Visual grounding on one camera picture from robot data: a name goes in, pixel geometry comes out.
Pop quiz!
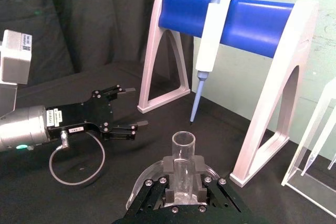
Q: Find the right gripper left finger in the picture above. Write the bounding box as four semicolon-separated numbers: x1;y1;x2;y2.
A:
125;155;176;221

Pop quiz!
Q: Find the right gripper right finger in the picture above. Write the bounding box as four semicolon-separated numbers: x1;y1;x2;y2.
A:
194;155;249;216

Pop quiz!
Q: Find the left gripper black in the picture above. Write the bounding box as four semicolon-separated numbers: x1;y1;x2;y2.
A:
46;84;149;141

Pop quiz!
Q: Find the clear plastic measuring cylinder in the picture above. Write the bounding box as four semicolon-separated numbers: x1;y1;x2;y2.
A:
125;130;223;209

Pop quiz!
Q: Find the black backdrop cloth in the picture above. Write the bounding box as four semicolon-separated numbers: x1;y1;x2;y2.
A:
0;0;195;87

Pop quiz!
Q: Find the clear acrylic rack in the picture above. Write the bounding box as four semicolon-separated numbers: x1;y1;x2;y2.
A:
280;77;336;219

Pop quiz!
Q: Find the white and blue pipette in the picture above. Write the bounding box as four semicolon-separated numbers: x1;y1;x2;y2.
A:
189;0;240;124

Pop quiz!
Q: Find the white stand with blue bar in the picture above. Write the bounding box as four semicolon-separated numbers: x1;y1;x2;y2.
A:
136;0;320;189

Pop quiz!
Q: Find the thin dark gripper cable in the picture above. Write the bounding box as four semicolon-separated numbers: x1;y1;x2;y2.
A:
49;129;106;186

